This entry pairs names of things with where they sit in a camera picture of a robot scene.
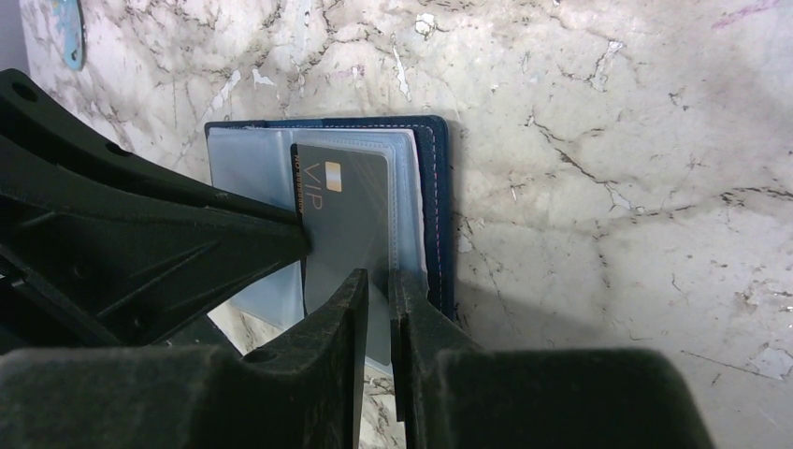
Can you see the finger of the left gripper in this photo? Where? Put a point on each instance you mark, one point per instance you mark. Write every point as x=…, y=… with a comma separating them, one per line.
x=34, y=121
x=130, y=274

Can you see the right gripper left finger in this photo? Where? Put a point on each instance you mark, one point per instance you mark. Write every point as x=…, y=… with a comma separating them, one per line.
x=300, y=390

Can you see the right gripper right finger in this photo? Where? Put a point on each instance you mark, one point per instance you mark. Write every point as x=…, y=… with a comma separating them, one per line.
x=451, y=393

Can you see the black VIP credit card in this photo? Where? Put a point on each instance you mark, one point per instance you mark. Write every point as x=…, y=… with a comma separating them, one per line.
x=343, y=202

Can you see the blue card holder wallet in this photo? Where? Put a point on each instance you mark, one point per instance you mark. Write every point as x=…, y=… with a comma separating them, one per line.
x=253, y=159

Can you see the blue clear packaged item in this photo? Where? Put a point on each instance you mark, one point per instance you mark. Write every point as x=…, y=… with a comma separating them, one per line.
x=71, y=29

